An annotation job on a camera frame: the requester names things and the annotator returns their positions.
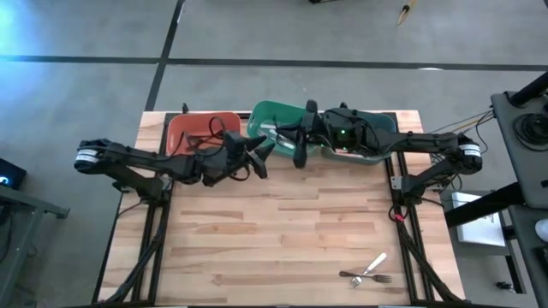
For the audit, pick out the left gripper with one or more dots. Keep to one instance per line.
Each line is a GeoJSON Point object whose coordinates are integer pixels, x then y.
{"type": "Point", "coordinates": [222, 167]}

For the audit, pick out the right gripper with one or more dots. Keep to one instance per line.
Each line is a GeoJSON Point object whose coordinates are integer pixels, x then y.
{"type": "Point", "coordinates": [355, 134]}

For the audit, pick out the black fork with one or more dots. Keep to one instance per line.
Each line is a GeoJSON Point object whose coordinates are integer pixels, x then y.
{"type": "Point", "coordinates": [347, 274]}

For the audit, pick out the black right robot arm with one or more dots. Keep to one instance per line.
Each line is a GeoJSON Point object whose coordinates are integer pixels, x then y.
{"type": "Point", "coordinates": [428, 140]}

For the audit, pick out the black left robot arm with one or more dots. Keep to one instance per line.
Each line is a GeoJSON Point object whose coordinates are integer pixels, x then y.
{"type": "Point", "coordinates": [141, 158]}

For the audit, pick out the black table clamp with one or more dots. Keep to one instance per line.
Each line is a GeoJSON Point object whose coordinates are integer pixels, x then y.
{"type": "Point", "coordinates": [185, 108]}
{"type": "Point", "coordinates": [343, 105]}

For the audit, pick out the green plastic bin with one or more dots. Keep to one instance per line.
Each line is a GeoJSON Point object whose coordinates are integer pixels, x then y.
{"type": "Point", "coordinates": [265, 112]}

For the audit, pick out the orange plastic bin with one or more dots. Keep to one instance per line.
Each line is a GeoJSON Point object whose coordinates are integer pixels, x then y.
{"type": "Point", "coordinates": [192, 122]}

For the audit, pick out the blue-grey plastic bin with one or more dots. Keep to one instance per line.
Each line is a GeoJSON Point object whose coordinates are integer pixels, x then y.
{"type": "Point", "coordinates": [391, 124]}

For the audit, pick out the dark floor object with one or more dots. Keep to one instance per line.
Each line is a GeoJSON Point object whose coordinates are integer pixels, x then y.
{"type": "Point", "coordinates": [319, 1]}

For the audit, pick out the yellow black floor tool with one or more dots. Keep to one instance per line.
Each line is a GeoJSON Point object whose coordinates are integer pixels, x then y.
{"type": "Point", "coordinates": [404, 15]}

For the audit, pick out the black stand bar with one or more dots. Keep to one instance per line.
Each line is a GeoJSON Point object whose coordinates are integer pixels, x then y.
{"type": "Point", "coordinates": [484, 206]}

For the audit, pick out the white flat box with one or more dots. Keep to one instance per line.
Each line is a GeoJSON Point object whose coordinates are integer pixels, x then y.
{"type": "Point", "coordinates": [481, 233]}

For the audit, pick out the grey cart top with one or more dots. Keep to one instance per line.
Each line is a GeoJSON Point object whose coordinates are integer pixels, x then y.
{"type": "Point", "coordinates": [526, 171]}

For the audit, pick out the black pole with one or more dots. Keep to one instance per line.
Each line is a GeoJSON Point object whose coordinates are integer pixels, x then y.
{"type": "Point", "coordinates": [528, 90]}

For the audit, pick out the grey metal stand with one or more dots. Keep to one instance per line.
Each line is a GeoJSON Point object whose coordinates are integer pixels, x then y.
{"type": "Point", "coordinates": [25, 200]}

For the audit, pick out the black box with blue light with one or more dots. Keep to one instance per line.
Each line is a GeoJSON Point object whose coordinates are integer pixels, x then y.
{"type": "Point", "coordinates": [15, 171]}

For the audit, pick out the small black floor object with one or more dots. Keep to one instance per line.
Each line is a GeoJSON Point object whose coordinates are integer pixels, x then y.
{"type": "Point", "coordinates": [505, 286]}

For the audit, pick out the white round object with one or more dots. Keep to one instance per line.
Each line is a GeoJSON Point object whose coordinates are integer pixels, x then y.
{"type": "Point", "coordinates": [543, 230]}

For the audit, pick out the grey cart shelf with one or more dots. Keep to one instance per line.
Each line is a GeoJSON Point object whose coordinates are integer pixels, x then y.
{"type": "Point", "coordinates": [526, 265]}

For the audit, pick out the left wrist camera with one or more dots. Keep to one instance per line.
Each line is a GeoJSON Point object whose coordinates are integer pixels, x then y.
{"type": "Point", "coordinates": [235, 143]}

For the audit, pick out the grey metal bracket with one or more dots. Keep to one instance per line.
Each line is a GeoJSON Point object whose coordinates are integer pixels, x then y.
{"type": "Point", "coordinates": [394, 182]}

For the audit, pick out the black metal table frame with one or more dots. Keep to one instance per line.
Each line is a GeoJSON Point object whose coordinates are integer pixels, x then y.
{"type": "Point", "coordinates": [156, 278]}

